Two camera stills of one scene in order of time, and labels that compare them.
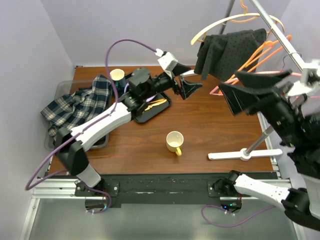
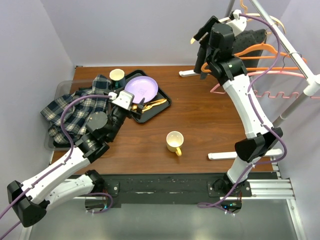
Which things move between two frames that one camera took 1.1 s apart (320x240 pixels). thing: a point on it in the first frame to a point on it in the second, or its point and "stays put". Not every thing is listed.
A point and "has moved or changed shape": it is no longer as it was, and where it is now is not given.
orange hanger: (268, 48) has moved or changed shape
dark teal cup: (118, 76) stays put
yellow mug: (174, 141) stays put
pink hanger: (214, 92) stays put
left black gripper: (187, 89) to (137, 114)
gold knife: (157, 102) stays put
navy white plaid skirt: (72, 110) stays put
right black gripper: (236, 97) to (207, 28)
